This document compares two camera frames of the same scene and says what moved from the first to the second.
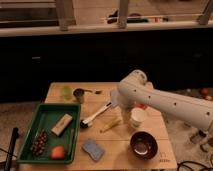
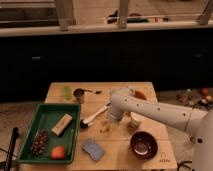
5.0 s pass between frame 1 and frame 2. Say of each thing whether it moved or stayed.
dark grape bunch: stayed
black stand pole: stayed
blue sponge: stayed
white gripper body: moved
